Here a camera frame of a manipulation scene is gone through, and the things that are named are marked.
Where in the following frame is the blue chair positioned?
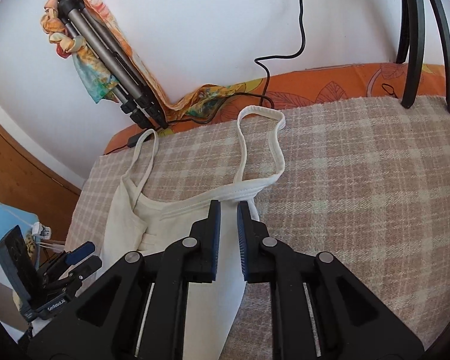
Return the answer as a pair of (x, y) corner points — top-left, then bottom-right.
(0, 200), (40, 235)

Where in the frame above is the leopard print cloth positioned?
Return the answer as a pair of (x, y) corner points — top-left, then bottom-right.
(24, 234), (39, 260)

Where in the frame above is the beige plaid blanket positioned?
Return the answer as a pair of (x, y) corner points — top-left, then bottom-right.
(65, 95), (450, 349)

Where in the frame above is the colourful floral scarf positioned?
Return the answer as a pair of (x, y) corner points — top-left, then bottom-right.
(41, 0), (264, 131)

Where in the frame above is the white clip-on desk lamp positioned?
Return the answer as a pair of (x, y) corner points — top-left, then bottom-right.
(32, 222), (54, 239)

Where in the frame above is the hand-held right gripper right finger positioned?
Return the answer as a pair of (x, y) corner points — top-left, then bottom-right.
(237, 201), (424, 360)

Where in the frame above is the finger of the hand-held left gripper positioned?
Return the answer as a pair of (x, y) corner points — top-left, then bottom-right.
(58, 257), (103, 286)
(47, 242), (97, 271)

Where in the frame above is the black power cable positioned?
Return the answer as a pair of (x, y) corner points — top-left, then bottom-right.
(108, 0), (331, 154)

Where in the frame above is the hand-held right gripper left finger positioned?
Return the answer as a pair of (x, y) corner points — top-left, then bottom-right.
(27, 199), (222, 360)

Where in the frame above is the white tank top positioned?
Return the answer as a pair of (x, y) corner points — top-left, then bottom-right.
(99, 105), (287, 360)

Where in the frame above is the orange leaf-print bed sheet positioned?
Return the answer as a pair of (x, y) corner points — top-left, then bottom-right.
(104, 62), (450, 156)

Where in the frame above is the black ring light tripod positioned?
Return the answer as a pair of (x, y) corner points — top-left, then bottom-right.
(395, 0), (450, 115)

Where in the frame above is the folded grey tripod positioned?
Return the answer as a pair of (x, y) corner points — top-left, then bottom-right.
(56, 0), (169, 129)

